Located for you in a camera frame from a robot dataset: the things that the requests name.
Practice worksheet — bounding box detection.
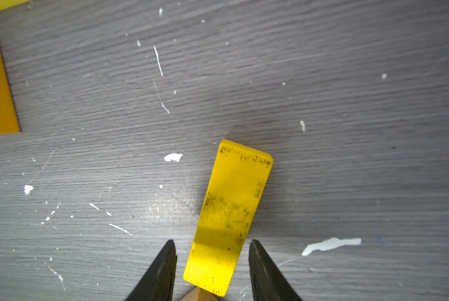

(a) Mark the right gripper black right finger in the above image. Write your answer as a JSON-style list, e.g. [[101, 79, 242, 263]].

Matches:
[[248, 240, 302, 301]]

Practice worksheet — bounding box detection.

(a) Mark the natural wood block bottom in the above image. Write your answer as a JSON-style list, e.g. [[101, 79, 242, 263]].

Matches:
[[179, 287, 218, 301]]

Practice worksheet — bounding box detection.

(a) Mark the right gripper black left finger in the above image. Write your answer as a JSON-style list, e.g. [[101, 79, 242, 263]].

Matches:
[[126, 240, 177, 301]]

